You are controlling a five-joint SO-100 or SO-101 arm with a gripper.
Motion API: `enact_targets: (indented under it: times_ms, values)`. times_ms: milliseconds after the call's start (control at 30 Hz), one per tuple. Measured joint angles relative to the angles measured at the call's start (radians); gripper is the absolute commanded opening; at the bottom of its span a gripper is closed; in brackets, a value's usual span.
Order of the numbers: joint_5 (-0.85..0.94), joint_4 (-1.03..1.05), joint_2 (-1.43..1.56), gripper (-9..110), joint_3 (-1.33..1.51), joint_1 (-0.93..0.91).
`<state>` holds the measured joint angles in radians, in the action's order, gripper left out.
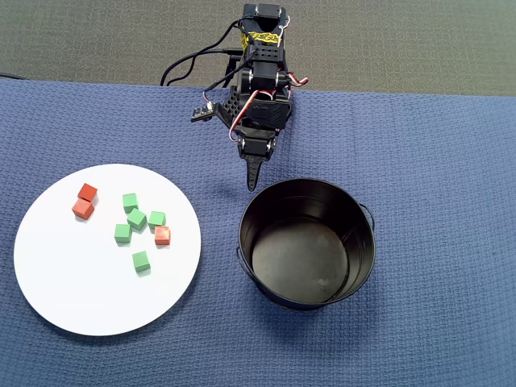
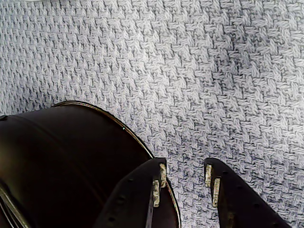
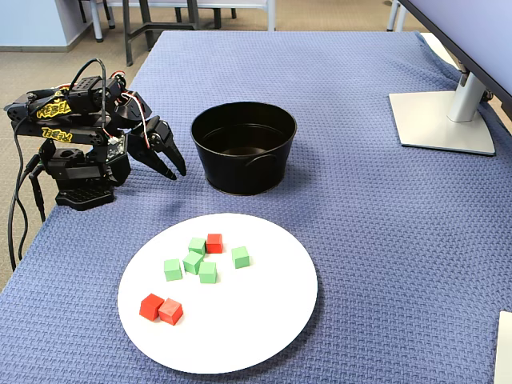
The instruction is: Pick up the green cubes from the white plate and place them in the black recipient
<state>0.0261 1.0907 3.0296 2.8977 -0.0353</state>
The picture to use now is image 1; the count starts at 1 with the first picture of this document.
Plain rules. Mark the black round bowl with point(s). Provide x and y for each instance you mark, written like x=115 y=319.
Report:
x=298 y=262

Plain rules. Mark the blue woven table cloth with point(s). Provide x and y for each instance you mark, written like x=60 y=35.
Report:
x=423 y=201

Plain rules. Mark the white round plate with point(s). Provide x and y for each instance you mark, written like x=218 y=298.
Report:
x=80 y=282

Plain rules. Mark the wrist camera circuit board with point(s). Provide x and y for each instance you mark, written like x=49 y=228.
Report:
x=201 y=114

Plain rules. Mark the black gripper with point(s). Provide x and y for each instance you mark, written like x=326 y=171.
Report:
x=256 y=147

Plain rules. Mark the red cube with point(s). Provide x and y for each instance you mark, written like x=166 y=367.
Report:
x=87 y=192
x=162 y=235
x=83 y=209

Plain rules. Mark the green cube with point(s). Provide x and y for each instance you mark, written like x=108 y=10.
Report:
x=123 y=233
x=156 y=219
x=130 y=202
x=137 y=219
x=141 y=261

